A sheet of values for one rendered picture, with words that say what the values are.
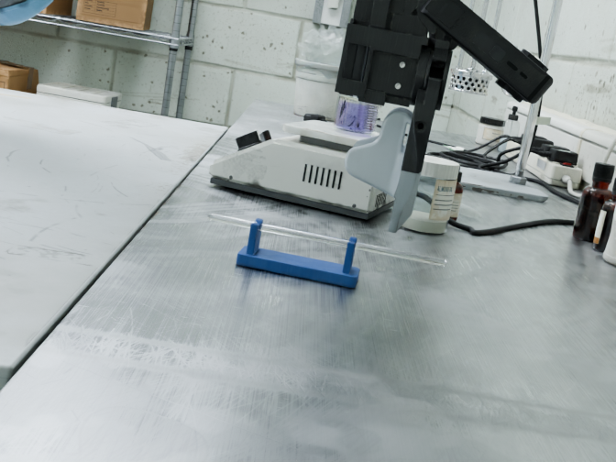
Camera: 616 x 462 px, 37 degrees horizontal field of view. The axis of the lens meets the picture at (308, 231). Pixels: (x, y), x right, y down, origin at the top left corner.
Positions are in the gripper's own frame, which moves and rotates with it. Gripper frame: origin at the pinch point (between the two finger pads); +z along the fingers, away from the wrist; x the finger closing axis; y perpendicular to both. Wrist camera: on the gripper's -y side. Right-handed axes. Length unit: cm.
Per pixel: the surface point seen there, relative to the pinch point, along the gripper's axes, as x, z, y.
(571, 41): -138, -20, -28
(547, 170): -94, 4, -24
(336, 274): 1.7, 5.7, 4.3
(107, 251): 5.4, 6.9, 22.2
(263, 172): -28.7, 4.1, 16.5
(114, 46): -265, 9, 119
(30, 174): -17.0, 7.3, 38.8
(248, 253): 1.4, 5.7, 11.7
